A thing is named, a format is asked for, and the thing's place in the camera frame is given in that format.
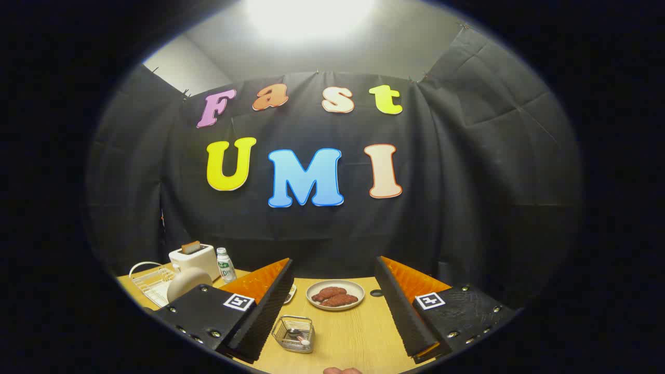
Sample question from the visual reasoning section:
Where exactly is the red sausage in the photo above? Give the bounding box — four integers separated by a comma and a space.
322, 294, 359, 308
311, 286, 347, 303

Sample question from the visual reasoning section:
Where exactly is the white toaster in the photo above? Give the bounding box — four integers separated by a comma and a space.
169, 244, 220, 281

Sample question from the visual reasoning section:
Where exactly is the black backdrop cloth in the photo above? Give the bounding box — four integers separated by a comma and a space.
86, 23, 582, 307

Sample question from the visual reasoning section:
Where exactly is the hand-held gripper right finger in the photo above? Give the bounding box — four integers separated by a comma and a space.
374, 255, 522, 364

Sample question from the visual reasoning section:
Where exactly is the white wire dish rack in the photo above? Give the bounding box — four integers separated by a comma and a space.
129, 261, 180, 308

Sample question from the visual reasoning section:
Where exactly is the clear bottle with green label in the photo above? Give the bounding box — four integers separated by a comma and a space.
216, 247, 237, 283

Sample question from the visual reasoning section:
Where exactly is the beige round plate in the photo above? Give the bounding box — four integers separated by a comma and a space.
166, 267, 214, 304

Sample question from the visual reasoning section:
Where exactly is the white plate with sausages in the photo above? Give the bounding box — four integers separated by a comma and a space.
305, 279, 366, 312

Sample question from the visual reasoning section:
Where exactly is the metal wire basket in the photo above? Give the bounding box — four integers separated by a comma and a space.
271, 315, 315, 354

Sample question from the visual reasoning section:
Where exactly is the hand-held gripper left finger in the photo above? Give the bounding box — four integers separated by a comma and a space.
150, 258, 295, 364

